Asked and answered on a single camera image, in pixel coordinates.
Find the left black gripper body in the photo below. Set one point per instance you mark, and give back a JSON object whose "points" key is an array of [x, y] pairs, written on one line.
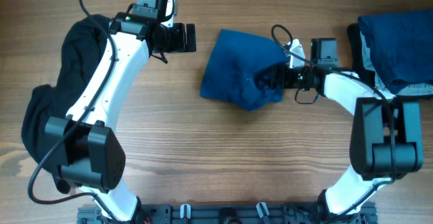
{"points": [[176, 38]]}

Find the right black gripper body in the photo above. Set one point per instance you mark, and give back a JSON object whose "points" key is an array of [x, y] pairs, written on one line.
{"points": [[292, 78]]}

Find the blue t-shirt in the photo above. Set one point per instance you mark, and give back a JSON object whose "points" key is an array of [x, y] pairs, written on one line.
{"points": [[238, 67]]}

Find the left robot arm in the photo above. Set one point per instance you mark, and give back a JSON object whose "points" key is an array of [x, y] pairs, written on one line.
{"points": [[86, 153]]}

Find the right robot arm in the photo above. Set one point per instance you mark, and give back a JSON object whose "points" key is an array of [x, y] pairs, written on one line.
{"points": [[385, 143]]}

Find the folded black garment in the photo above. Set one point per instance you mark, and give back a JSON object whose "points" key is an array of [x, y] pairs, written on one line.
{"points": [[357, 64]]}

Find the folded navy garment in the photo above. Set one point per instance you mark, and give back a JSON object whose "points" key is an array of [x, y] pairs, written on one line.
{"points": [[400, 47]]}

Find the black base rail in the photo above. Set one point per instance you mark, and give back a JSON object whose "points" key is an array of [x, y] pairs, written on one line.
{"points": [[291, 212]]}

